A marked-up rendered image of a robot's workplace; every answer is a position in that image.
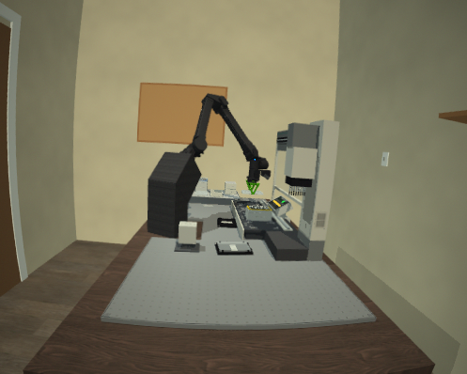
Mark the yellow tip rack with grey top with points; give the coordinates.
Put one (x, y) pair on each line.
(258, 213)

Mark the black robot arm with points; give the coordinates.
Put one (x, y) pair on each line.
(200, 144)

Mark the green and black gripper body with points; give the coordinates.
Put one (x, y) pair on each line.
(251, 176)

